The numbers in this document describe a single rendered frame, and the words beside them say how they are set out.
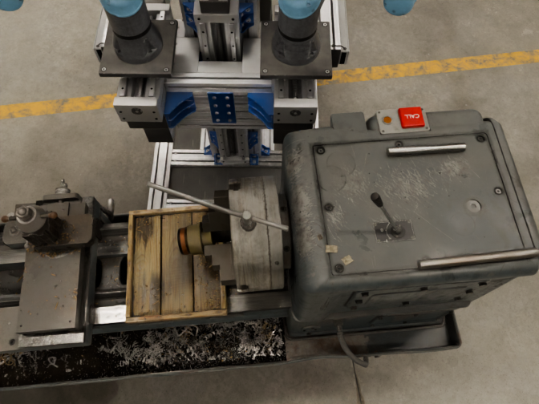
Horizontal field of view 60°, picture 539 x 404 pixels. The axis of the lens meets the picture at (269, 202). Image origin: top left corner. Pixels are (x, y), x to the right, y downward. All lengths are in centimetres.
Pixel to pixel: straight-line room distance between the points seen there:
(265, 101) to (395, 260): 73
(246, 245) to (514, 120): 227
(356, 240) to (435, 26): 247
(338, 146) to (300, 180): 14
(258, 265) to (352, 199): 28
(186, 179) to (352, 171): 132
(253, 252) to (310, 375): 125
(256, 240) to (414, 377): 143
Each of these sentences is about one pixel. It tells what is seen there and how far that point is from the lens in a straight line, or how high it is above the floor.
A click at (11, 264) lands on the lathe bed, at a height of 86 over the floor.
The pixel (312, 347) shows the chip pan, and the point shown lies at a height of 54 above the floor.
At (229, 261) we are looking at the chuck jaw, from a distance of 125.
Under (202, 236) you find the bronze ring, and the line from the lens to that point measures 128.
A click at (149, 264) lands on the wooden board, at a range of 152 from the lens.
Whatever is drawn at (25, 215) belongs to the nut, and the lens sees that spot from 137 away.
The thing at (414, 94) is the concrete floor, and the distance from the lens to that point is 302.
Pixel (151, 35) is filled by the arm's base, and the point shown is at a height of 123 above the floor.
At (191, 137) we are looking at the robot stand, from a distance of 250.
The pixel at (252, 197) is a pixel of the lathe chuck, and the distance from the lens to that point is 117.
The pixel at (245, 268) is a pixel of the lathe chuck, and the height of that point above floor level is 117.
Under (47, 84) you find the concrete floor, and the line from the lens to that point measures 322.
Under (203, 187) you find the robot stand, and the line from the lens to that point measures 235.
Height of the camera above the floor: 230
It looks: 66 degrees down
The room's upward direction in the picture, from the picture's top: 1 degrees clockwise
